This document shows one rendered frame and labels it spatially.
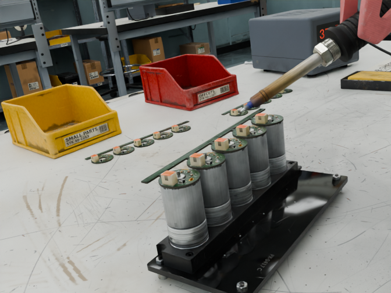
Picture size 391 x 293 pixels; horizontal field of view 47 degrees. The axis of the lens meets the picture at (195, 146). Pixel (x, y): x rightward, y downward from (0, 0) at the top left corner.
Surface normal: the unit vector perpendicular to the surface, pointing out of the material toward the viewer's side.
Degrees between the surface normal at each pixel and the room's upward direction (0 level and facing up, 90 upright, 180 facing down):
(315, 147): 0
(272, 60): 90
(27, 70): 91
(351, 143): 0
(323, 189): 0
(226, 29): 90
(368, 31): 98
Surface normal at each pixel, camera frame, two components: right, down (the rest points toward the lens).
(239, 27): 0.61, 0.19
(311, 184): -0.14, -0.93
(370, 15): 0.10, 0.46
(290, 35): -0.83, 0.29
